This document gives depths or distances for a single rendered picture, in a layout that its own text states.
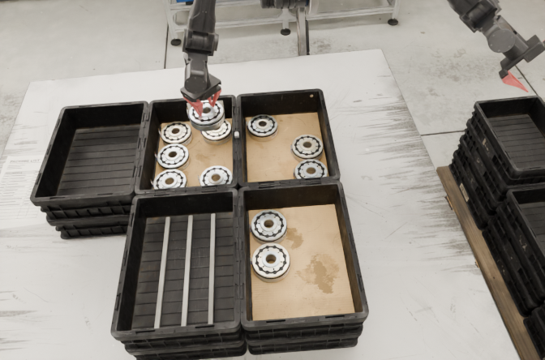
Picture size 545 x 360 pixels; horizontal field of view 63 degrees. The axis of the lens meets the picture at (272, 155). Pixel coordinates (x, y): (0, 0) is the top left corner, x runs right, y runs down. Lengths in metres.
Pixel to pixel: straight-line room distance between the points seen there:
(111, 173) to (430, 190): 1.07
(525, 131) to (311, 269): 1.33
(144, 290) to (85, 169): 0.51
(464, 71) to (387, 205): 1.90
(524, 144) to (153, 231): 1.59
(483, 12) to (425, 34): 2.35
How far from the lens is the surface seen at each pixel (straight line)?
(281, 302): 1.20
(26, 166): 1.88
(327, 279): 1.23
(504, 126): 2.24
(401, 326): 1.36
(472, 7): 1.23
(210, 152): 1.50
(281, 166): 1.44
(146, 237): 1.36
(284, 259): 1.22
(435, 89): 3.09
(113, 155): 1.59
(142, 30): 3.71
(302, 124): 1.56
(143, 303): 1.26
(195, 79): 1.12
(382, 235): 1.47
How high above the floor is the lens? 1.95
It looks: 50 degrees down
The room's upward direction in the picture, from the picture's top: 3 degrees counter-clockwise
